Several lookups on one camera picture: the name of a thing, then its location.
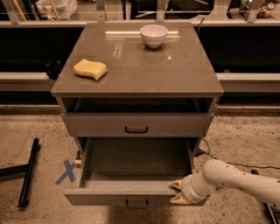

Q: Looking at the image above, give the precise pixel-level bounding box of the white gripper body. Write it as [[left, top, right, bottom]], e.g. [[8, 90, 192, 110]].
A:
[[180, 175, 207, 204]]

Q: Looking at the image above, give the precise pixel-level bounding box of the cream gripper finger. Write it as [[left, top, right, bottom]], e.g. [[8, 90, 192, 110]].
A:
[[168, 179, 182, 192], [170, 192, 191, 205]]

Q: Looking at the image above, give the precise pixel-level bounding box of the grey drawer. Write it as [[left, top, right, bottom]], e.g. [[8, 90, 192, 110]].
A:
[[65, 137, 195, 208], [62, 113, 214, 137]]

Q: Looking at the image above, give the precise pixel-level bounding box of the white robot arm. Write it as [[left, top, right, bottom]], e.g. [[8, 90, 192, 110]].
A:
[[169, 159, 280, 210]]

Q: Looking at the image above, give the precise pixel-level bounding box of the grey drawer cabinet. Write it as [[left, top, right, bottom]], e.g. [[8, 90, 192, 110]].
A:
[[52, 23, 223, 151]]

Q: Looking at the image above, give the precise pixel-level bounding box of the black stand leg right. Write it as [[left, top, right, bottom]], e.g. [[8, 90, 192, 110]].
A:
[[249, 169, 280, 224]]

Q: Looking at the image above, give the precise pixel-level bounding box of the black stand leg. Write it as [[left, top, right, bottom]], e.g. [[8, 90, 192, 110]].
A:
[[0, 138, 40, 209], [249, 169, 280, 224]]

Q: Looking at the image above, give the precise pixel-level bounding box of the blue tape cross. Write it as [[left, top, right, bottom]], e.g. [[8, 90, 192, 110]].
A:
[[55, 160, 75, 185]]

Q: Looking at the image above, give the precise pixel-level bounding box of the yellow sponge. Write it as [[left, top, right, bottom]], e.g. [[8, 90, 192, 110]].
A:
[[73, 59, 107, 81]]

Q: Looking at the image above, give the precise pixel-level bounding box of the white bowl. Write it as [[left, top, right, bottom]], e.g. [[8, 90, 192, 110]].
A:
[[140, 24, 168, 48]]

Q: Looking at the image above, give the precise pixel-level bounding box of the black stand leg left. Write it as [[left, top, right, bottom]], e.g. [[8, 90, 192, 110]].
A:
[[0, 138, 40, 209]]

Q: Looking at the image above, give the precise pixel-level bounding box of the white plastic bag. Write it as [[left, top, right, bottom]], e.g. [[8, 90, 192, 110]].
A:
[[36, 0, 77, 20]]

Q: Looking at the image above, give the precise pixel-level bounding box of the black cable on floor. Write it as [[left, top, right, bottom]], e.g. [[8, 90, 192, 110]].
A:
[[194, 137, 280, 170]]

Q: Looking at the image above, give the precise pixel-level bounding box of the black clamp on rail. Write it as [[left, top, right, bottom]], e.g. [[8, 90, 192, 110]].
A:
[[45, 60, 61, 80]]

